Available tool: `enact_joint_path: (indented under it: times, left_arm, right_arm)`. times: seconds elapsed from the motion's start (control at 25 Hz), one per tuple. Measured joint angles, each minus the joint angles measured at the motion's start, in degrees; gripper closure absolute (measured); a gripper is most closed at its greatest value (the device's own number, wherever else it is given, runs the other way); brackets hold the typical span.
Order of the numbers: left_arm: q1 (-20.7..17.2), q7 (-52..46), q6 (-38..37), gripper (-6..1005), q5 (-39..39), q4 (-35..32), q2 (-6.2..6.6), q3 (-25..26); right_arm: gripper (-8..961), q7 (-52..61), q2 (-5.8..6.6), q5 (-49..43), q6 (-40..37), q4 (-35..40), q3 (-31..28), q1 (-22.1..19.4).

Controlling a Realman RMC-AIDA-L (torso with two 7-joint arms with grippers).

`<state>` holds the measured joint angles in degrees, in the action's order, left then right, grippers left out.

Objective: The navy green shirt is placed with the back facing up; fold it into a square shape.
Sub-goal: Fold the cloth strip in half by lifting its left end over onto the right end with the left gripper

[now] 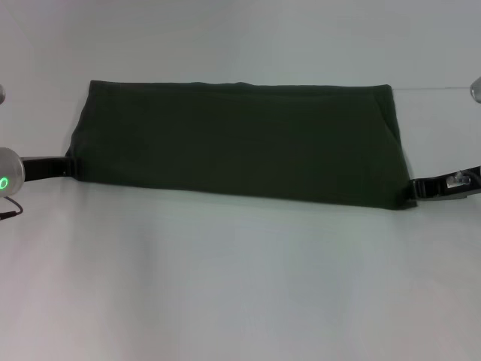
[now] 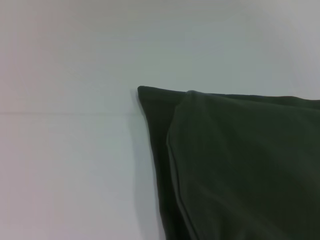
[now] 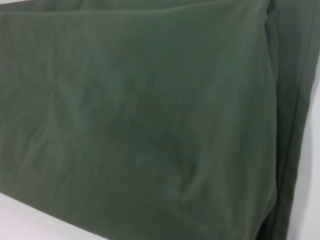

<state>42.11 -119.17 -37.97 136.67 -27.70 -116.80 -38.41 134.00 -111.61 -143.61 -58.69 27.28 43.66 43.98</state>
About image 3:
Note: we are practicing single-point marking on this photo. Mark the dark green shirt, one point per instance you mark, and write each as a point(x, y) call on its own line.
point(150, 112)

